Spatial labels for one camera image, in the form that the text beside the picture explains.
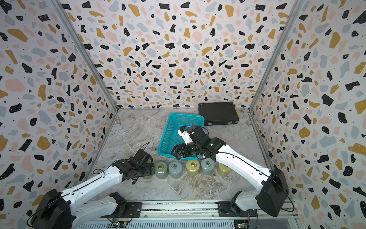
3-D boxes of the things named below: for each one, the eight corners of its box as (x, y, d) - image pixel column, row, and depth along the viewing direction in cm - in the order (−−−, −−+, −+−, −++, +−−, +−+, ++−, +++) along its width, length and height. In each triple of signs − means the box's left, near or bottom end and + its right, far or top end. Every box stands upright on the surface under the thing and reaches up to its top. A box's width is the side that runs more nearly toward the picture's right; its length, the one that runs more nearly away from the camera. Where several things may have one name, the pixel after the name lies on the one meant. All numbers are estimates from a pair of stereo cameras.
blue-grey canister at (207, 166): (200, 174, 88) (201, 168, 81) (200, 164, 93) (201, 157, 85) (213, 174, 88) (215, 168, 81) (212, 164, 93) (214, 157, 85)
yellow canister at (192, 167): (186, 176, 88) (185, 170, 80) (186, 166, 92) (186, 159, 84) (198, 176, 88) (199, 170, 80) (198, 166, 92) (199, 159, 84)
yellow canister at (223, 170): (216, 174, 89) (218, 168, 82) (217, 169, 91) (219, 163, 84) (228, 178, 87) (231, 172, 80) (229, 172, 90) (232, 166, 82)
